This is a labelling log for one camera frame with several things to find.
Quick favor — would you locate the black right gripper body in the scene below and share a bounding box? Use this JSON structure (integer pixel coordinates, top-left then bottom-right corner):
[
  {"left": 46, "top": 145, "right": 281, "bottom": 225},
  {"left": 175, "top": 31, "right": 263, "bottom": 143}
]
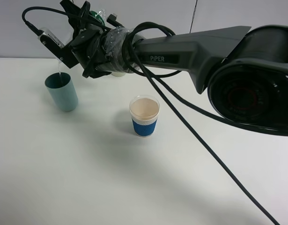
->
[{"left": 69, "top": 24, "right": 111, "bottom": 79}]

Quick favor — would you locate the teal plastic cup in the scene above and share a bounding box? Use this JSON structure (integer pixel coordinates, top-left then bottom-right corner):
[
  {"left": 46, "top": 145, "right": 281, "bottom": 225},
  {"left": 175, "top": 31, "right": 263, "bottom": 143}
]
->
[{"left": 44, "top": 72, "right": 79, "bottom": 112}]

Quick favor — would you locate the clear bottle green label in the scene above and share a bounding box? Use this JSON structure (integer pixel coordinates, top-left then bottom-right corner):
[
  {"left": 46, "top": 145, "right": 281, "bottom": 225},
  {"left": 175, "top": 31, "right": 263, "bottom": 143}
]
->
[{"left": 90, "top": 9, "right": 106, "bottom": 26}]

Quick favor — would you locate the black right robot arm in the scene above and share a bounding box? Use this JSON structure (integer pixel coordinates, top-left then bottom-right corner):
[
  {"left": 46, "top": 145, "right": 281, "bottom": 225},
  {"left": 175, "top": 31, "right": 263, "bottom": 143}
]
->
[{"left": 69, "top": 22, "right": 288, "bottom": 136}]

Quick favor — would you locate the pale green plastic cup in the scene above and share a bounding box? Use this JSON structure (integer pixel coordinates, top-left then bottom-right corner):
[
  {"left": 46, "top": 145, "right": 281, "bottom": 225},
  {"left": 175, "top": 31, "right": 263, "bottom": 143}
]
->
[{"left": 111, "top": 72, "right": 125, "bottom": 77}]

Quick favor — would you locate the blue sleeved glass cup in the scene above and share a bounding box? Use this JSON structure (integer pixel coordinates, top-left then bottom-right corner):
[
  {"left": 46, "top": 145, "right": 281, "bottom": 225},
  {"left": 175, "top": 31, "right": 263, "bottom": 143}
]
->
[{"left": 129, "top": 95, "right": 160, "bottom": 137}]

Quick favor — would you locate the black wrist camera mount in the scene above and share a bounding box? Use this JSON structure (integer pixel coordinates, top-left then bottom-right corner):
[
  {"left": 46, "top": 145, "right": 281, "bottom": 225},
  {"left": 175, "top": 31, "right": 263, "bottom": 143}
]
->
[{"left": 38, "top": 28, "right": 79, "bottom": 68}]

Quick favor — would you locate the black camera cable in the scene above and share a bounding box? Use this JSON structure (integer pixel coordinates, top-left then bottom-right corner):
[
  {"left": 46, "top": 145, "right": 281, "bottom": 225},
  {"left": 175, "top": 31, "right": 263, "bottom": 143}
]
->
[{"left": 22, "top": 6, "right": 281, "bottom": 225}]

